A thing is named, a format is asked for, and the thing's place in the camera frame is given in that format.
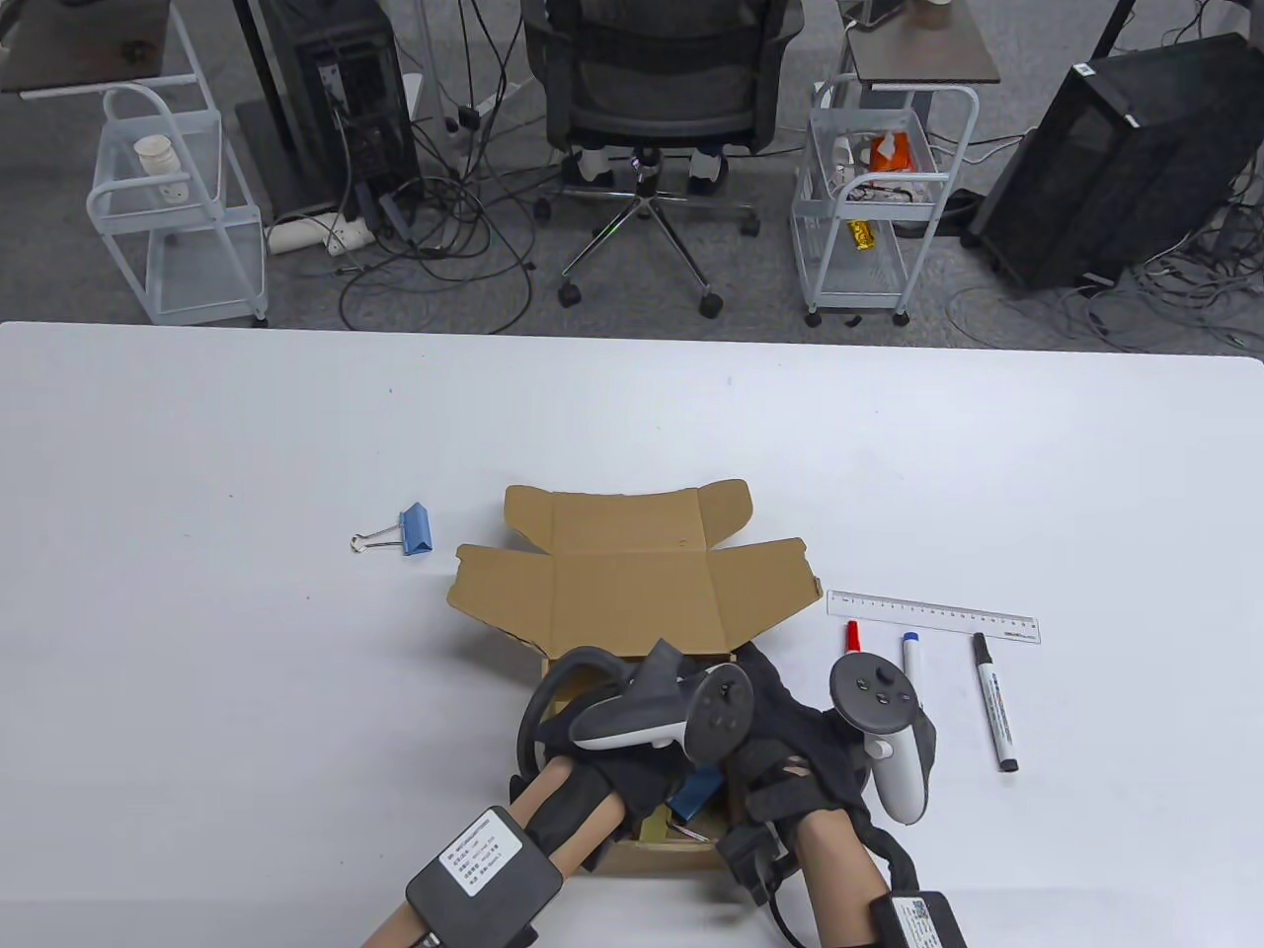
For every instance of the person's right hand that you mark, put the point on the person's right hand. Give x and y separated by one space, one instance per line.
790 731

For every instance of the person's left hand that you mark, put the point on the person's left hand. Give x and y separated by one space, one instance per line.
642 780

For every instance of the yellow binder clip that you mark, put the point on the yellow binder clip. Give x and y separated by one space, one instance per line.
652 828

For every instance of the blue binder clip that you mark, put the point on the blue binder clip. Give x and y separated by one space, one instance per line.
699 795
417 528

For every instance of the red marker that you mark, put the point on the red marker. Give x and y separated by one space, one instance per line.
852 635

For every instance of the blue marker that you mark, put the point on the blue marker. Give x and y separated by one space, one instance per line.
913 657

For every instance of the clear plastic ruler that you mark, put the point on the clear plastic ruler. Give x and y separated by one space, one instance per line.
933 614

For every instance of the brown cardboard mailer box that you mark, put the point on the brown cardboard mailer box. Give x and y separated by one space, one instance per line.
632 592

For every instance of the black marker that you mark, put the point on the black marker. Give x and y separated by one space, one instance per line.
995 706

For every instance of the person's right forearm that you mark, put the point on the person's right forearm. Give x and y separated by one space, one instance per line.
839 874

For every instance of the person's left forearm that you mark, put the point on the person's left forearm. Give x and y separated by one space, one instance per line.
548 790

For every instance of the black wrist sensor box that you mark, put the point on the black wrist sensor box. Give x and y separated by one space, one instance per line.
484 879
918 923

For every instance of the black mesh office chair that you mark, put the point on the black mesh office chair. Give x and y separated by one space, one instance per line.
662 109

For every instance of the white grey handheld controller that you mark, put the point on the white grey handheld controller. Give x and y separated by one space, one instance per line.
874 696
632 721

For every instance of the white metal cart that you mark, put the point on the white metal cart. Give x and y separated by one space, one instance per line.
212 267
859 281

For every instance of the yellow packet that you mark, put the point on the yellow packet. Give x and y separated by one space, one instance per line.
862 235

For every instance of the orange packet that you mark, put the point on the orange packet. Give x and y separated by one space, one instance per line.
891 153

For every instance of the white power strip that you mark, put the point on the white power strip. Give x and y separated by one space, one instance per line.
296 235

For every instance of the black computer tower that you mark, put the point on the black computer tower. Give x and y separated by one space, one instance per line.
1126 168

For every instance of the black power adapter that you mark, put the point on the black power adapter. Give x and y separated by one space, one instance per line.
469 118

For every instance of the brown side table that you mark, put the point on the brown side table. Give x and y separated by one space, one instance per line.
928 54

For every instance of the dark flat device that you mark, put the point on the dark flat device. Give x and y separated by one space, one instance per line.
879 10

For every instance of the black desktop computer case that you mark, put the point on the black desktop computer case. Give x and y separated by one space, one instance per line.
365 99

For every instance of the small white dotted container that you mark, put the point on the small white dotted container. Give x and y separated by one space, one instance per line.
178 192

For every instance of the white paper cup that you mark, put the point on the white paper cup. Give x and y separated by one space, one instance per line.
155 158

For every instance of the black desk leg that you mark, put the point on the black desk leg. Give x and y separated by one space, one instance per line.
259 44

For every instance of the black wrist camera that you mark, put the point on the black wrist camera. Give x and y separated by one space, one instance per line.
755 859

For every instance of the white desk frame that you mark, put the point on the white desk frame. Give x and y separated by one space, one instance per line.
420 99

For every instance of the brown desk with white frame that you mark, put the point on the brown desk with white frame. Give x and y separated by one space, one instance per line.
79 39

